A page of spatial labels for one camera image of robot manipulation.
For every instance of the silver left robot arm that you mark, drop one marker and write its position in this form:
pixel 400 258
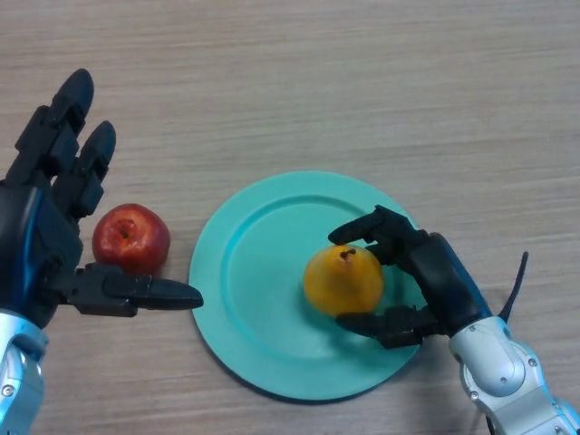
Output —
pixel 20 376

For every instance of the red apple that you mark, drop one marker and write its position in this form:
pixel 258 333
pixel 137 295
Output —
pixel 131 235

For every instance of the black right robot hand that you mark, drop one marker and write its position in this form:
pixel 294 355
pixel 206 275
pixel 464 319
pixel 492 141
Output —
pixel 444 281

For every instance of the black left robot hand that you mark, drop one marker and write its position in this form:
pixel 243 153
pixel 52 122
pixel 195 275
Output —
pixel 45 254

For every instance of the green round plate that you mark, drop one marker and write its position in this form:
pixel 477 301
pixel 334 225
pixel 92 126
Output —
pixel 263 294

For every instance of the yellow pear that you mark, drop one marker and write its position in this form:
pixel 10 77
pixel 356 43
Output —
pixel 342 281

